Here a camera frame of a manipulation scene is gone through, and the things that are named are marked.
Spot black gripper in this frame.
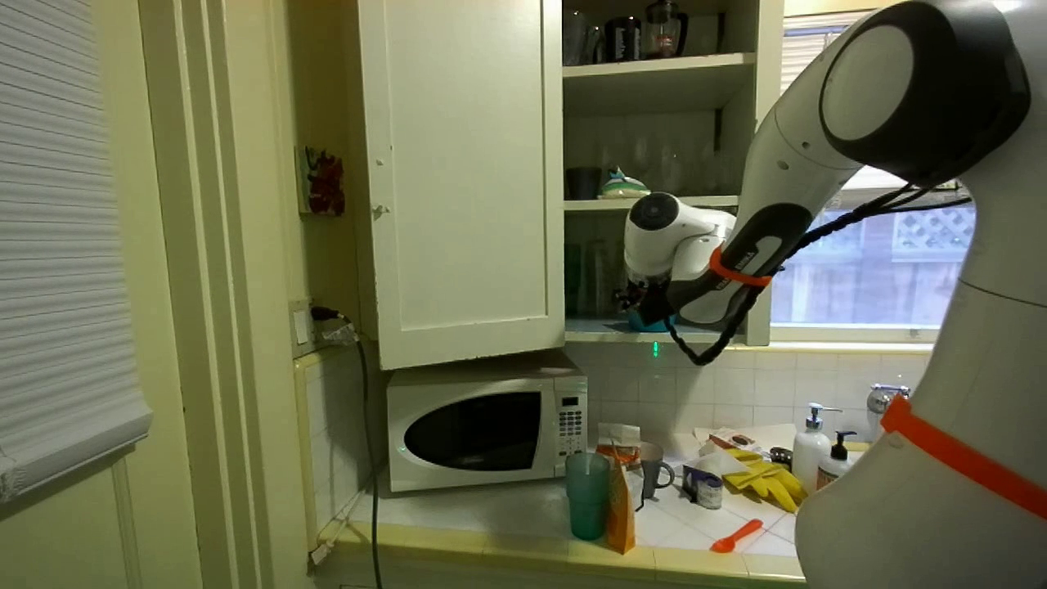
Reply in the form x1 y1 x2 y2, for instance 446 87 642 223
612 271 676 329

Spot white cabinet door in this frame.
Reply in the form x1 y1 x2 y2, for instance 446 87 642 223
357 0 570 372

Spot clear glass tumbler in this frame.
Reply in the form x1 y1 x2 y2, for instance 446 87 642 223
565 239 616 321

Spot small teal white dish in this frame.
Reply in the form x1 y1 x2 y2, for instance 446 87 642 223
597 168 649 204

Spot black cup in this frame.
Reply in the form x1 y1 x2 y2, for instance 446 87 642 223
561 164 605 204

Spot white printed carton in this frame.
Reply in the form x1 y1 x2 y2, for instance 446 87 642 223
592 420 649 468

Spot grey mug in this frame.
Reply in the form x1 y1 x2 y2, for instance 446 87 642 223
633 451 681 512

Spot teal plastic cup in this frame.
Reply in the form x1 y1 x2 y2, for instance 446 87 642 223
561 447 616 544

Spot white microwave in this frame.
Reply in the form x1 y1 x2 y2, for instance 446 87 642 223
383 362 592 496

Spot yellow rubber gloves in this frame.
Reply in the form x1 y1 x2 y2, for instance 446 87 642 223
718 447 812 516

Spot white soap pump bottle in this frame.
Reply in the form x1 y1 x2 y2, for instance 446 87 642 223
790 403 836 491

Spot kitchen window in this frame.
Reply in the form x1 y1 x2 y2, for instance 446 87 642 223
765 0 977 350

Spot soap bottle black pump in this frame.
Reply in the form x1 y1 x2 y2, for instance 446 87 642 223
818 428 859 487

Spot orange spatula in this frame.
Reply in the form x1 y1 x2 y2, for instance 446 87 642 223
705 516 765 555

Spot chrome faucet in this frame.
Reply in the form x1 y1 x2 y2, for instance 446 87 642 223
862 378 914 445

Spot dark jar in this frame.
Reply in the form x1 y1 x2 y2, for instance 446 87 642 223
602 8 644 61

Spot clear glass jar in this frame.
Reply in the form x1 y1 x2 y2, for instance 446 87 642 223
561 3 602 64

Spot glass blender jar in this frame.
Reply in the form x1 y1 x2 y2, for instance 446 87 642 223
642 0 691 60

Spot white window blind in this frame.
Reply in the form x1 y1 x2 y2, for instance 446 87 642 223
0 0 157 507

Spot cream door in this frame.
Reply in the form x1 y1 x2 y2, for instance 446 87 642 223
0 0 210 589

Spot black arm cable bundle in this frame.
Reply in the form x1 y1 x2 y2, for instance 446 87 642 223
657 180 976 369

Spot white wall cabinet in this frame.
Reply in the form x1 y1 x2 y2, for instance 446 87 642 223
558 0 788 353

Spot black power cable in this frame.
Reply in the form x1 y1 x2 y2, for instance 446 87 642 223
345 323 387 589

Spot red wall decoration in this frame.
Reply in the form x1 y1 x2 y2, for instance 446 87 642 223
301 145 350 220

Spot wall outlet with plug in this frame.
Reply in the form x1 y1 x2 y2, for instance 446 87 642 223
289 301 363 357

